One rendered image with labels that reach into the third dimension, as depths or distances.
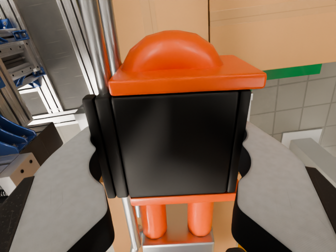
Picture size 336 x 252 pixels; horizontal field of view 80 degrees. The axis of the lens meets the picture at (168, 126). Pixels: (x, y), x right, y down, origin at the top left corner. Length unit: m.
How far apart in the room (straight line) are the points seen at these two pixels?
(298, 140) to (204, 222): 1.73
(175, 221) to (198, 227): 0.03
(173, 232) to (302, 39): 0.85
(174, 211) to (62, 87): 1.16
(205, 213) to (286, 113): 1.60
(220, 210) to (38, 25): 1.15
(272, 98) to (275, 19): 0.83
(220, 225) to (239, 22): 0.68
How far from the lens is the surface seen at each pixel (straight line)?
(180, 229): 0.20
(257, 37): 0.86
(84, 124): 0.90
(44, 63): 1.31
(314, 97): 1.79
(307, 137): 1.94
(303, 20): 0.93
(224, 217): 0.67
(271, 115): 1.69
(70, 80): 1.28
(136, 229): 0.18
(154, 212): 0.17
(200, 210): 0.17
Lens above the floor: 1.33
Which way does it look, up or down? 61 degrees down
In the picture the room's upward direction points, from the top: 177 degrees clockwise
